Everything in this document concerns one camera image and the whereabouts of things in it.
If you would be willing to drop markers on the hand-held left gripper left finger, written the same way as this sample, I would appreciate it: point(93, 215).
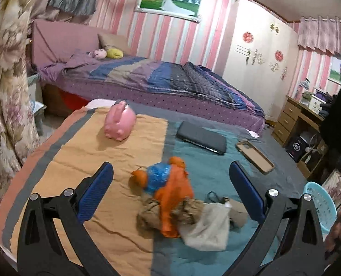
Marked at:
point(97, 189)

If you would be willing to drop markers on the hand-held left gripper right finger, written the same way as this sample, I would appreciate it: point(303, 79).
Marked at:
point(247, 192)

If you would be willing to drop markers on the light blue plastic basket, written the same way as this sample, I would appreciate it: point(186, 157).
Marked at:
point(320, 204)

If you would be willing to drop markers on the beige and white clothes pile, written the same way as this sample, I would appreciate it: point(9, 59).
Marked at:
point(208, 230)

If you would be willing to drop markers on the blue plastic bag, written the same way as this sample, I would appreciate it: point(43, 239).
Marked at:
point(157, 176)

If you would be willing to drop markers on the person's right hand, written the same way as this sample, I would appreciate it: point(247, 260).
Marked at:
point(333, 235)

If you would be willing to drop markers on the floral curtain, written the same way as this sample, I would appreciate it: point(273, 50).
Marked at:
point(6, 77)
point(338, 181)

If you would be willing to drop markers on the tan phone case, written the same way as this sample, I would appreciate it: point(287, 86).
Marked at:
point(255, 156)

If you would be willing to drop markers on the striped table cloth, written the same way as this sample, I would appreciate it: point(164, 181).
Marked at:
point(72, 155)

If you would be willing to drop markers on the white paper scrap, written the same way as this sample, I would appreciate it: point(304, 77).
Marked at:
point(252, 133)

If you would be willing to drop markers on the black bag with emblem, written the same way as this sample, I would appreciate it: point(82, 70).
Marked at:
point(294, 149)

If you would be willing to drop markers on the black laptop sleeve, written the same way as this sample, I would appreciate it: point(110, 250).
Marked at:
point(202, 138)

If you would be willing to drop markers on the pink piggy bank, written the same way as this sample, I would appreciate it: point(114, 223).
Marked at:
point(120, 120)

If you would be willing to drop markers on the wooden desk with drawers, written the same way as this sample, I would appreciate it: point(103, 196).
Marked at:
point(288, 115)

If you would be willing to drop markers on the red cloth under bed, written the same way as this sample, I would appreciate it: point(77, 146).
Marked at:
point(72, 99)

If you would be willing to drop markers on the white bedside stand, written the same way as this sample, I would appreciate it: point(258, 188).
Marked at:
point(36, 106)

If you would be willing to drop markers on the bed with purple sheet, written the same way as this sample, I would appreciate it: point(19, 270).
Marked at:
point(159, 97)

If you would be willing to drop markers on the white box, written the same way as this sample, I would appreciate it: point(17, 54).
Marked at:
point(316, 102)

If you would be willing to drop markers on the white wardrobe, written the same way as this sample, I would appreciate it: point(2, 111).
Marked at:
point(259, 72)

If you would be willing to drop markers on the striped purple blue blanket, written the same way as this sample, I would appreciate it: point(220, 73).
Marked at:
point(170, 77)

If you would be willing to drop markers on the pink plush toy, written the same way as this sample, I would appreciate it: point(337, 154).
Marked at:
point(98, 54)

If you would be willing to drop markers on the yellow plush toy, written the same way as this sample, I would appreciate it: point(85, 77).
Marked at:
point(114, 53)

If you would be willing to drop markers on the brown pillow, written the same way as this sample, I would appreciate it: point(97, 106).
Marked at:
point(114, 41)

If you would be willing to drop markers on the pink window valance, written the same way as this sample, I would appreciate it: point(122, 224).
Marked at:
point(320, 34)

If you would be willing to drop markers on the pink hanging cloth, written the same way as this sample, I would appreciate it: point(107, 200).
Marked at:
point(44, 8)

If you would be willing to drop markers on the framed wedding picture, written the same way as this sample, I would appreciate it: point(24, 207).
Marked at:
point(170, 1)

